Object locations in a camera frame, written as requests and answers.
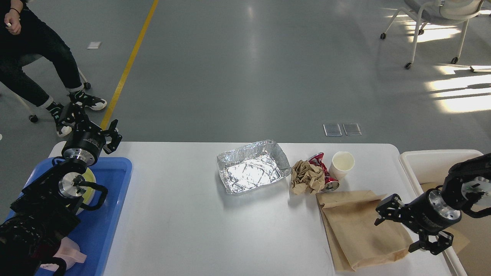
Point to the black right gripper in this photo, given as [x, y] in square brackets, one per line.
[429, 212]

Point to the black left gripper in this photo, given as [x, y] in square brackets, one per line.
[83, 144]

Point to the brown paper bag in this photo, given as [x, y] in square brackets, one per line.
[354, 239]
[432, 185]

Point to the yellow plastic plate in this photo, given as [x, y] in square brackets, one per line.
[90, 178]

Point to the pink mug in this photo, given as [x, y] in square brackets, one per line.
[70, 252]

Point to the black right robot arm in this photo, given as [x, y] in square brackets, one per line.
[467, 184]

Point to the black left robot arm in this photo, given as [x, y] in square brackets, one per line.
[45, 213]

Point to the black white sneaker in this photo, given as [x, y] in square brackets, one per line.
[87, 101]
[55, 110]

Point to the brown paper in bin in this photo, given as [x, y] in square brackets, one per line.
[460, 241]

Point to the white plastic bin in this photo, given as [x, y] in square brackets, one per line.
[432, 166]

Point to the chair caster leg left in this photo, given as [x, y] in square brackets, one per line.
[32, 116]

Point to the crushed red can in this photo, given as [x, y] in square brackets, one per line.
[330, 183]

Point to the blue plastic tray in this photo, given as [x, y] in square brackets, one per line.
[96, 230]

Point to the seated person in black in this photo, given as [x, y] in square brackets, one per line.
[22, 32]

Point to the crumpled brown paper ball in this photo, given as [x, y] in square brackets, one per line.
[307, 178]

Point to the aluminium foil tray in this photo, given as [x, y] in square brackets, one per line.
[252, 166]

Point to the white office chair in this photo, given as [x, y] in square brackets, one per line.
[437, 12]

